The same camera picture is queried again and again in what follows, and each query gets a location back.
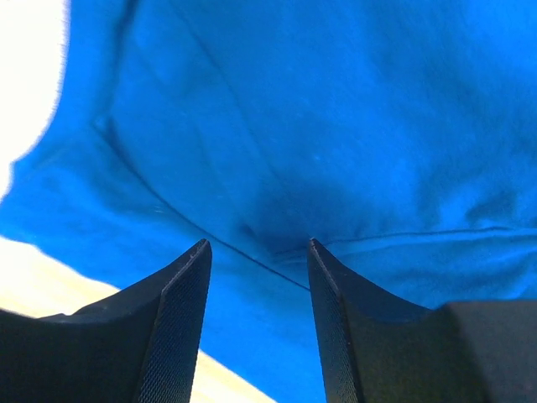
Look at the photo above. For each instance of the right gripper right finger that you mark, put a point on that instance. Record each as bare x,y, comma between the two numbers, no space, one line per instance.
377,347

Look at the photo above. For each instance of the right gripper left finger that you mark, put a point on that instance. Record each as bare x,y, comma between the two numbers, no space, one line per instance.
138,345

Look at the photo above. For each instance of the dark blue t shirt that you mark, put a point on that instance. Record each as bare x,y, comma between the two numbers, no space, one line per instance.
400,134

